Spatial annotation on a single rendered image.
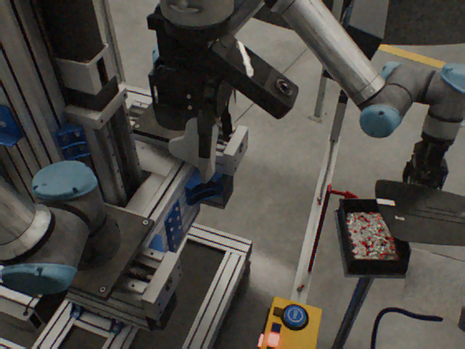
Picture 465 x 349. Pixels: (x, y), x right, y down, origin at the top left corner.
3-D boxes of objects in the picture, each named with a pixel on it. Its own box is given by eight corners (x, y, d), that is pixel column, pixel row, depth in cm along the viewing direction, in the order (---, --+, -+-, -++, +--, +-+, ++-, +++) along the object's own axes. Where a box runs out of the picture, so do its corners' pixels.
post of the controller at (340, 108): (337, 143, 153) (349, 95, 139) (329, 141, 154) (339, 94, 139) (339, 137, 155) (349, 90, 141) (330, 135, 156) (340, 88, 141)
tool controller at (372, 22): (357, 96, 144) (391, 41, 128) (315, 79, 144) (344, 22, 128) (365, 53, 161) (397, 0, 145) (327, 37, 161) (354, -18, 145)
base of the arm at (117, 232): (41, 258, 102) (26, 232, 95) (80, 208, 111) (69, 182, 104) (100, 278, 98) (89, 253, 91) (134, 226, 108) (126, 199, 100)
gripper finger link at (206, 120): (204, 147, 57) (210, 80, 53) (217, 149, 57) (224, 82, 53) (192, 160, 53) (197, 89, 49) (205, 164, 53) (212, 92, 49)
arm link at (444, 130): (425, 107, 104) (463, 114, 103) (419, 125, 107) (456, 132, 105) (428, 120, 98) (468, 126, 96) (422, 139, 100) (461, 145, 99)
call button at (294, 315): (302, 330, 88) (303, 326, 86) (282, 324, 88) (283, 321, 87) (306, 312, 90) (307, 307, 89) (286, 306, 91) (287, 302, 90)
